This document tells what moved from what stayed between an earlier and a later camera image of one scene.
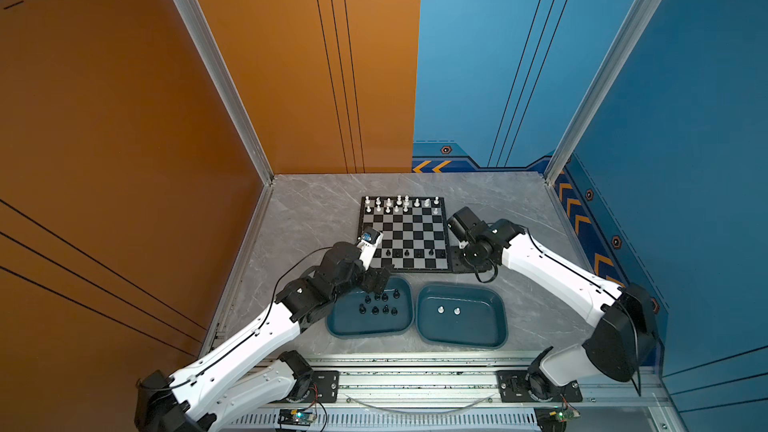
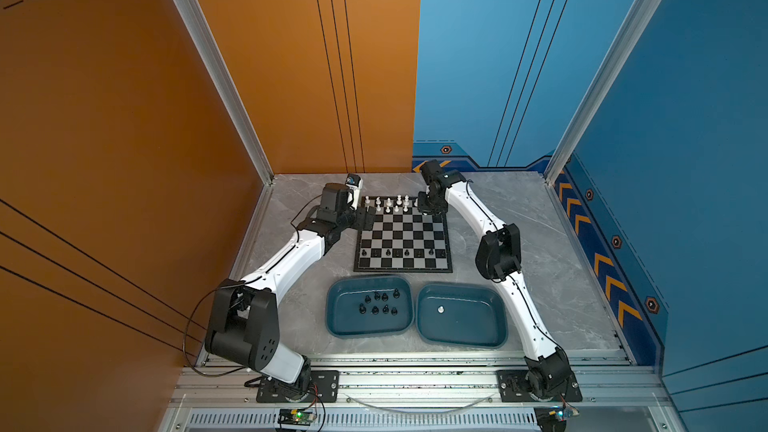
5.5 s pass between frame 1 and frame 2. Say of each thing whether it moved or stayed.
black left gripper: moved
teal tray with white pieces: stayed
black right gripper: moved
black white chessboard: stayed
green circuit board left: stayed
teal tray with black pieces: stayed
